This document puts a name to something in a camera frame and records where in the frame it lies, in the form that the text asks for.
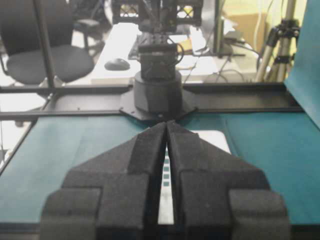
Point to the white desk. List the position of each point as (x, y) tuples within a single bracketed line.
[(151, 59)]

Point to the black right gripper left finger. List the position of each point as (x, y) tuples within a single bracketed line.
[(113, 196)]

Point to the cardboard box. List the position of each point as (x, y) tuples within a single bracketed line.
[(251, 26)]

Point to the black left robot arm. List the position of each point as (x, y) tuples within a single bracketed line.
[(158, 97)]

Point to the black aluminium frame rail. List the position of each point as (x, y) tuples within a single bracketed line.
[(108, 100)]

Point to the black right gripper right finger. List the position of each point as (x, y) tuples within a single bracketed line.
[(218, 196)]

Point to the teal backdrop panel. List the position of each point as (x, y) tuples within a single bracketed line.
[(303, 81)]

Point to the black lattice crate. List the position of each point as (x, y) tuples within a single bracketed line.
[(170, 12)]

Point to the black computer mouse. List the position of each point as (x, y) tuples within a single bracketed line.
[(117, 64)]

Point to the grey camera tripod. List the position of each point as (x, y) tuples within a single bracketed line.
[(276, 61)]

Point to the white plastic lattice basket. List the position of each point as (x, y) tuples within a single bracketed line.
[(166, 212)]

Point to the teal table cloth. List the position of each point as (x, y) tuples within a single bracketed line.
[(286, 146)]

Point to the black office chair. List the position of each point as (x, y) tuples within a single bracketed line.
[(19, 32)]

